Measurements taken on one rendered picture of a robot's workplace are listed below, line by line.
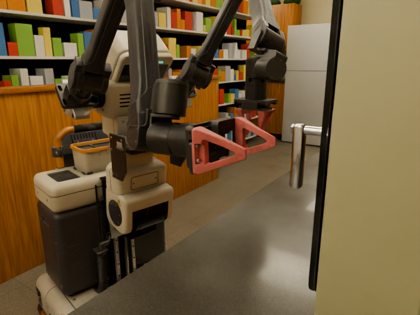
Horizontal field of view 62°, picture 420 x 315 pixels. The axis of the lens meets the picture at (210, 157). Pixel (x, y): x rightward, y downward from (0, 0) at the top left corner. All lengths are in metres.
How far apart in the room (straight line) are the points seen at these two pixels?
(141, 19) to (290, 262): 0.55
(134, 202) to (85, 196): 0.31
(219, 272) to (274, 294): 0.10
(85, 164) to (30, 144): 0.83
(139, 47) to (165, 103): 0.18
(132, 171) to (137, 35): 0.70
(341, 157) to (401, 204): 0.08
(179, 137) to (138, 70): 0.20
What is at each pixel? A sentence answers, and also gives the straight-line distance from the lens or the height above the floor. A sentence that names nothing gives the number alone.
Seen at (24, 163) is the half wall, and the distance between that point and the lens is 2.37.
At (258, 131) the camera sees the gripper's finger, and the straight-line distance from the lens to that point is 0.56.
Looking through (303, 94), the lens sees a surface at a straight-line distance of 5.62.
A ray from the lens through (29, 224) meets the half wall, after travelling 2.49.
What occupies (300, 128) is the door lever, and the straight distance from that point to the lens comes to 0.47.
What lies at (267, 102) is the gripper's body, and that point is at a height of 1.19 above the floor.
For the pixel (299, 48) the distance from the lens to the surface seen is 5.64.
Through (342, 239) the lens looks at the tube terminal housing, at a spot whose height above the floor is 1.09.
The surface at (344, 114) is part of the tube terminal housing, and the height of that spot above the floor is 1.23.
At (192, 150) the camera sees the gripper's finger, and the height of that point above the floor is 1.17.
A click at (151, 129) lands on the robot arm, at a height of 1.18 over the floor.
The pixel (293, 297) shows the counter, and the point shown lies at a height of 0.94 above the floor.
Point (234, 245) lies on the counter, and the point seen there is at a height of 0.94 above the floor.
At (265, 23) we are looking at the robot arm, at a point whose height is 1.38.
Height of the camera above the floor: 1.29
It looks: 15 degrees down
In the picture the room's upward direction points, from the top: straight up
